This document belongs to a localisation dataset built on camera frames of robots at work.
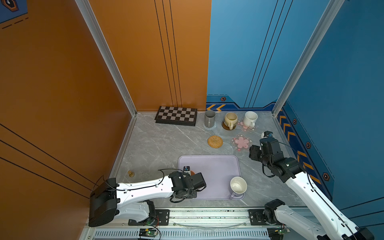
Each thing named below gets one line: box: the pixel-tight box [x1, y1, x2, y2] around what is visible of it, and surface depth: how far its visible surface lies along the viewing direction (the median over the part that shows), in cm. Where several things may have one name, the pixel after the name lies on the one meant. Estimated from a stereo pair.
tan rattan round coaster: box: [207, 135, 224, 149], surface depth 104 cm
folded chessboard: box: [154, 106, 198, 127], surface depth 116 cm
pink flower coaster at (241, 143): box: [230, 134, 253, 152], surface depth 105 cm
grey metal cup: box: [204, 110, 216, 128], surface depth 105 cm
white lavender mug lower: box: [229, 176, 248, 200], surface depth 79 cm
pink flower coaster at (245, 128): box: [237, 121, 256, 132], surface depth 111 cm
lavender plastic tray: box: [176, 155, 245, 200], surface depth 93 cm
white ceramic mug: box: [243, 111, 258, 128], surface depth 108 cm
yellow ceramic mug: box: [224, 112, 238, 130], surface depth 107 cm
